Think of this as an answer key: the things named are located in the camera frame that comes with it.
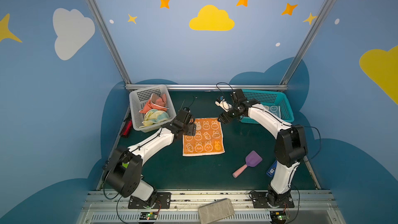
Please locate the purple pink toy scoop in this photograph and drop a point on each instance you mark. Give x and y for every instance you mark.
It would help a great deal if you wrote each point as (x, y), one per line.
(251, 160)

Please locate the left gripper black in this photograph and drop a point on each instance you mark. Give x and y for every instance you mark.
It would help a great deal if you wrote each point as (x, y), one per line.
(189, 127)

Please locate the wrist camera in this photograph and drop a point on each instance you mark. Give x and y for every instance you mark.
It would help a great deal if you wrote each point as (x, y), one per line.
(237, 97)
(184, 116)

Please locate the green circuit board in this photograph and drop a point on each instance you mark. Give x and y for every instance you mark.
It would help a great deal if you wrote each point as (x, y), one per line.
(150, 216)
(279, 217)

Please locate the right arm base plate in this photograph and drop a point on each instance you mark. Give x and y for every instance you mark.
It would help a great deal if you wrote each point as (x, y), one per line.
(263, 200)

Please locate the orange bunny pattern towel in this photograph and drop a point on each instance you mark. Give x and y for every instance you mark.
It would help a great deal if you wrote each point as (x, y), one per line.
(208, 139)

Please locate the white plastic basket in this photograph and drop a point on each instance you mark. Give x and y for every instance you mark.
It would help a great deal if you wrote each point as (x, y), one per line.
(139, 98)

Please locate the grey sponge block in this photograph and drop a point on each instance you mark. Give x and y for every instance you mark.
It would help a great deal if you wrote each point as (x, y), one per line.
(216, 211)

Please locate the green work glove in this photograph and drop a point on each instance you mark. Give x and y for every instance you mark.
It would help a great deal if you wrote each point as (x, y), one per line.
(125, 164)

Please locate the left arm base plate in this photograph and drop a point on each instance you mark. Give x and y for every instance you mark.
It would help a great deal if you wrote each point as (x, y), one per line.
(160, 200)

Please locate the teal plastic basket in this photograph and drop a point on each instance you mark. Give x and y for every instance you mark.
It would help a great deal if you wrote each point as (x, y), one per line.
(272, 98)

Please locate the yellow teal towel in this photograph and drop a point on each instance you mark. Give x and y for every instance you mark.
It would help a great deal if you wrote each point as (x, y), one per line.
(154, 117)

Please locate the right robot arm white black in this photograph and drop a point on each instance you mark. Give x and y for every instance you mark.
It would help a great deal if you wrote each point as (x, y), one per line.
(290, 147)

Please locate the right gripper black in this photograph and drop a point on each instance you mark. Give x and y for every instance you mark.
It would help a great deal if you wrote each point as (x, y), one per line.
(226, 116)

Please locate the blue bunny pattern towel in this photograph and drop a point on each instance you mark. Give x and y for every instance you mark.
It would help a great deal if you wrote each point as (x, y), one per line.
(274, 109)

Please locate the left green circuit board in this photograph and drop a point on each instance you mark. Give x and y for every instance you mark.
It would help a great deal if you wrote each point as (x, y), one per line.
(150, 216)

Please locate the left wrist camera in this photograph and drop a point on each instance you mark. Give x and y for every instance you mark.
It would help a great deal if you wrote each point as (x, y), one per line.
(184, 116)

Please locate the right green circuit board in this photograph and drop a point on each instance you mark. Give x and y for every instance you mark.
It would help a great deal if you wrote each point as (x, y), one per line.
(279, 217)

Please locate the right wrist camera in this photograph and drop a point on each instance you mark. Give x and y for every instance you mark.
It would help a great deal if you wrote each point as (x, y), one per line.
(237, 97)

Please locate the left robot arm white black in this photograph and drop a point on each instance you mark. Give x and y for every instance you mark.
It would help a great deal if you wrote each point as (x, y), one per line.
(123, 173)

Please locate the pink red towel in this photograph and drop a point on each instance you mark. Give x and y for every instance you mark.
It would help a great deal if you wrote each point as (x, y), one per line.
(155, 102)

